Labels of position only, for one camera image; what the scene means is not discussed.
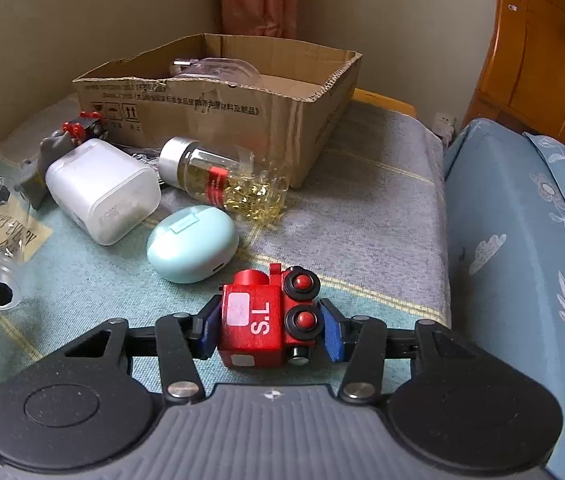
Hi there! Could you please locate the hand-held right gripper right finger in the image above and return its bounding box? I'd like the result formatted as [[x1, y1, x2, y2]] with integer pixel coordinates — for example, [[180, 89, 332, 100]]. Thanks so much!
[[317, 299, 468, 403]]

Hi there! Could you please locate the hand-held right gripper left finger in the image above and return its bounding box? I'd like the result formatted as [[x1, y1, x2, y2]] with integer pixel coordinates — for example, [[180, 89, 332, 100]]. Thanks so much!
[[62, 296, 223, 406]]

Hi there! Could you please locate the red wooden toy train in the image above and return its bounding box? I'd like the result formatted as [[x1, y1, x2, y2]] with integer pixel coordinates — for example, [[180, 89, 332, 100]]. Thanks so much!
[[218, 263, 327, 370]]

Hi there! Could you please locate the mint green earbud case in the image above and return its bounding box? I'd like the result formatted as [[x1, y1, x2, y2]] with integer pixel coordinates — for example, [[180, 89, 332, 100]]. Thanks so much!
[[146, 205, 239, 283]]

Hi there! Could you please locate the grey rubber toy figure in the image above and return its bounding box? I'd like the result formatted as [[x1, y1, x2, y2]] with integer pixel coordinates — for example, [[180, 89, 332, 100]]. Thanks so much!
[[15, 130, 83, 211]]

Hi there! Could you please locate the white plastic bottle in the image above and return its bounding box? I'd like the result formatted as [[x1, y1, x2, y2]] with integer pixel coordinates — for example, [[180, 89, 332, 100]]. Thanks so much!
[[45, 140, 162, 247]]

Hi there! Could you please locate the glass bottle of yellow capsules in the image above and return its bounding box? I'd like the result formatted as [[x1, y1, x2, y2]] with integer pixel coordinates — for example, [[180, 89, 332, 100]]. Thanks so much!
[[158, 136, 293, 223]]

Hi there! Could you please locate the brown cardboard box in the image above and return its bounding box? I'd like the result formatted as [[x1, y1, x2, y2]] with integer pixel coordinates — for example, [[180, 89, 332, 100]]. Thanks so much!
[[72, 33, 363, 188]]

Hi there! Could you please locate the clear correction tape dispenser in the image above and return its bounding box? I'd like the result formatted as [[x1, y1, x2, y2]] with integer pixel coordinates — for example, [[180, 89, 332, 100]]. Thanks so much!
[[170, 56, 262, 86]]

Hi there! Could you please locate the blue floral bedding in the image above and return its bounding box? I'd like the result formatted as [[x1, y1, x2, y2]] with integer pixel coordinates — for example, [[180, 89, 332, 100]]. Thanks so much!
[[443, 117, 565, 480]]

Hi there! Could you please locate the wooden headboard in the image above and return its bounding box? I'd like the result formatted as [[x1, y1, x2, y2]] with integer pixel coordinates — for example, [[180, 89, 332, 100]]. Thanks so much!
[[463, 0, 565, 171]]

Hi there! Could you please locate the white wall charger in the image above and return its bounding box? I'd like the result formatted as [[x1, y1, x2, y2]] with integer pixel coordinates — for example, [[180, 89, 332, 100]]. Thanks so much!
[[433, 112, 458, 146]]

